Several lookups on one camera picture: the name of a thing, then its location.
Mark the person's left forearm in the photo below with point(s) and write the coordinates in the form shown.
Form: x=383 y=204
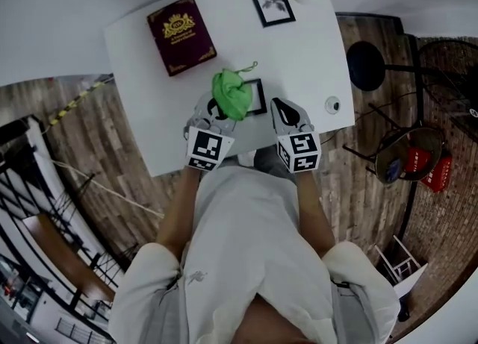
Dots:
x=179 y=212

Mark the red plastic crate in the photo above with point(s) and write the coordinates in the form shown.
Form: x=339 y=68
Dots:
x=438 y=174

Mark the yellow black striped floor tape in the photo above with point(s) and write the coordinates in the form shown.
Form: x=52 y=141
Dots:
x=74 y=103

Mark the black picture frame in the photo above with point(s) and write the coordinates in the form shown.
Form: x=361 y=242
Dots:
x=262 y=96
x=272 y=4

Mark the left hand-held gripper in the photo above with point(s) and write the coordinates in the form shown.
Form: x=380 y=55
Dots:
x=203 y=146

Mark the green microfibre cloth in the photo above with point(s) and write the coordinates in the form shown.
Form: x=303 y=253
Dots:
x=229 y=96

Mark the white metal rack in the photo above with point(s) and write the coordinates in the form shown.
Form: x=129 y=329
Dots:
x=401 y=260

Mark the maroon hardcover book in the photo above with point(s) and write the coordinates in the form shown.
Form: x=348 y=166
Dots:
x=181 y=34

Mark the person's grey trousers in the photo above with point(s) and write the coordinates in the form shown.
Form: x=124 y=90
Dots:
x=269 y=159

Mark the person's white shirt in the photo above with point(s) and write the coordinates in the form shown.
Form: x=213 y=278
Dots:
x=246 y=230

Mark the black round side chair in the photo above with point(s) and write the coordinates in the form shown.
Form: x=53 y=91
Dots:
x=411 y=148

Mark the person's chest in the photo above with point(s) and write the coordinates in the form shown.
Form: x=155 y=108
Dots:
x=269 y=320

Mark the small blue item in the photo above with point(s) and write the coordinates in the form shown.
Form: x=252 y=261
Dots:
x=392 y=171

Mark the brown wooden bench top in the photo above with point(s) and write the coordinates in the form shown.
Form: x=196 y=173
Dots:
x=67 y=256

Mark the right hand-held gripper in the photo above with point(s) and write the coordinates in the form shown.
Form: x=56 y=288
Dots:
x=302 y=148

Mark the black metal railing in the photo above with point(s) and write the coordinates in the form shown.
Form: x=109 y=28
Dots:
x=37 y=204

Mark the black pedestal fan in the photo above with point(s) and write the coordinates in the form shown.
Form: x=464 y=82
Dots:
x=365 y=66

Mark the white table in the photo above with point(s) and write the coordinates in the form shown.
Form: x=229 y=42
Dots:
x=310 y=55

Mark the black tripod stand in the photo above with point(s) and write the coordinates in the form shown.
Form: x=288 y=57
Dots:
x=86 y=186

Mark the person's white shoe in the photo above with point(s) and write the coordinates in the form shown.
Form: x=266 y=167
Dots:
x=246 y=157

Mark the person's right forearm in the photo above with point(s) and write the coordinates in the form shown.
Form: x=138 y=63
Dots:
x=313 y=212

